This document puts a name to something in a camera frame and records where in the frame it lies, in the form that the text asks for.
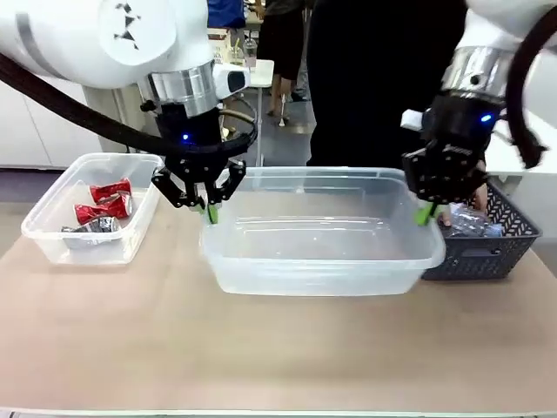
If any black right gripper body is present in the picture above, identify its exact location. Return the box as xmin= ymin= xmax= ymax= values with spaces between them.
xmin=422 ymin=92 xmax=498 ymax=175

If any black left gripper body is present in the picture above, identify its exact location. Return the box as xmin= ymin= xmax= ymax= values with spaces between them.
xmin=154 ymin=102 xmax=232 ymax=186

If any clear plastic bottle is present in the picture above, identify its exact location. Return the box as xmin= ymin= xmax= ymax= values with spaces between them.
xmin=446 ymin=203 xmax=507 ymax=239

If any large clear plastic bin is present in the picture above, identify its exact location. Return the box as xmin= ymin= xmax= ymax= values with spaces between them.
xmin=198 ymin=165 xmax=447 ymax=298

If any dark grey woven basket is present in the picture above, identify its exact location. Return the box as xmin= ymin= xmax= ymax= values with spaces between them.
xmin=420 ymin=177 xmax=544 ymax=281

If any person's hand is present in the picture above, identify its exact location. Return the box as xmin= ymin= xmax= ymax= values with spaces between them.
xmin=436 ymin=181 xmax=492 ymax=228

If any crushed red can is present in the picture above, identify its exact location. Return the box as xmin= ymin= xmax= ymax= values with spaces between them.
xmin=74 ymin=194 xmax=134 ymax=224
xmin=89 ymin=178 xmax=133 ymax=206

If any white side table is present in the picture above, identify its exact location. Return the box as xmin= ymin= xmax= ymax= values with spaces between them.
xmin=487 ymin=55 xmax=557 ymax=177

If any white table with metal legs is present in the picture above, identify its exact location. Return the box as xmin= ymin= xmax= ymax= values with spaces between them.
xmin=243 ymin=58 xmax=276 ymax=167

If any crushed silver black can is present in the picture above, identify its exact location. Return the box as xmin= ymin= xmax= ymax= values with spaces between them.
xmin=61 ymin=216 xmax=121 ymax=237

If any person in black top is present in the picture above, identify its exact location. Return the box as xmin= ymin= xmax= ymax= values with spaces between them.
xmin=305 ymin=0 xmax=470 ymax=169

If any dome lid plastic cup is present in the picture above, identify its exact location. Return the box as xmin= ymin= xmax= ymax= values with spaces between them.
xmin=243 ymin=37 xmax=259 ymax=69

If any small clear plastic bin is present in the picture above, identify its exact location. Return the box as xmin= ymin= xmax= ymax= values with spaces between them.
xmin=20 ymin=152 xmax=165 ymax=266

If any bystander in blue shirt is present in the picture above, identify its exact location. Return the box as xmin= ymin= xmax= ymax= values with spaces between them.
xmin=206 ymin=0 xmax=247 ymax=30

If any bystander in black shorts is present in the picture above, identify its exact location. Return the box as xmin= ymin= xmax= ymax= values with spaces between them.
xmin=258 ymin=0 xmax=314 ymax=128

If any white cabinet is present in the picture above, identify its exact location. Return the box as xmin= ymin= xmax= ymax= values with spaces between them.
xmin=0 ymin=73 xmax=131 ymax=169

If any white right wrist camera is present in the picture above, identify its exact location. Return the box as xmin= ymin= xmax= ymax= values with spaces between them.
xmin=400 ymin=109 xmax=426 ymax=131

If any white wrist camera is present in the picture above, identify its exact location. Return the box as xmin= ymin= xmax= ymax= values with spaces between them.
xmin=400 ymin=109 xmax=426 ymax=131
xmin=211 ymin=62 xmax=252 ymax=99

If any black right arm cable sleeve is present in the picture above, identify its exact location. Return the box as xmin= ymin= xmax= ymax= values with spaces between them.
xmin=506 ymin=10 xmax=557 ymax=171

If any black arm cable sleeve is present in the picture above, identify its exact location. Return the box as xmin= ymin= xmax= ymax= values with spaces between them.
xmin=0 ymin=51 xmax=258 ymax=158
xmin=506 ymin=10 xmax=557 ymax=171

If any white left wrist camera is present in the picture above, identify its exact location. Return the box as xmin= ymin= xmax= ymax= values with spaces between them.
xmin=211 ymin=62 xmax=252 ymax=99

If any black left arm cable sleeve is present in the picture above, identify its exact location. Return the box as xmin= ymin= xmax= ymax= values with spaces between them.
xmin=0 ymin=51 xmax=258 ymax=158

